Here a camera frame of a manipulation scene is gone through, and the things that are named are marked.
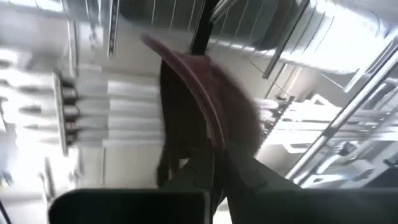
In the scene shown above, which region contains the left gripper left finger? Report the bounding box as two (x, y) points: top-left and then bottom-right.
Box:
(48, 148), (216, 224)

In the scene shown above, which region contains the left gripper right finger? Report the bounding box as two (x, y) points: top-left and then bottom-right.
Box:
(222, 141), (398, 224)

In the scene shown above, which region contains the maroon corduroy baseball cap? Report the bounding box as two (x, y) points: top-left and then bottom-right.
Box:
(139, 32), (262, 189)

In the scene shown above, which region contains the black overhead beam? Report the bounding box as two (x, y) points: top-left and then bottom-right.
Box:
(188, 0), (220, 57)

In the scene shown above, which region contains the silver aluminium frame bar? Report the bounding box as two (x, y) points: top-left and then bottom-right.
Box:
(284, 46), (398, 187)

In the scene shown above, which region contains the silver ceiling air duct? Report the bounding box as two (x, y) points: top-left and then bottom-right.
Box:
(118, 0), (398, 77)

